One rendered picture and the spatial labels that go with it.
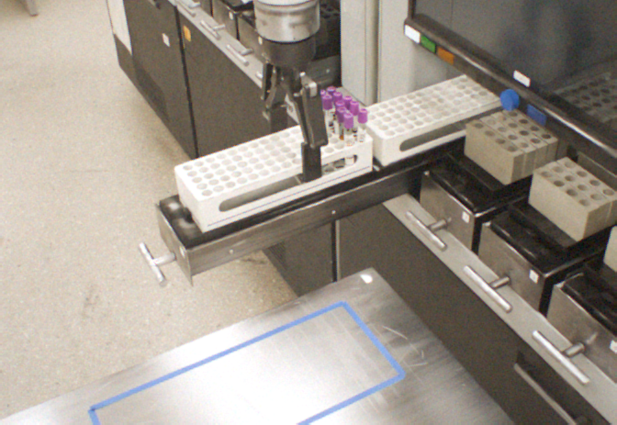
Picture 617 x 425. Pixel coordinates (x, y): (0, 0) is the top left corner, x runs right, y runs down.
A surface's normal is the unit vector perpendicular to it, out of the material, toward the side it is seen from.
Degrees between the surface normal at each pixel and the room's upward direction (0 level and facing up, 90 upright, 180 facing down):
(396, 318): 0
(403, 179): 90
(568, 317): 90
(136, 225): 0
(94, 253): 0
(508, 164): 90
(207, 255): 90
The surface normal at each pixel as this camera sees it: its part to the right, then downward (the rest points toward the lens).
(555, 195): -0.88, 0.32
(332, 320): -0.04, -0.79
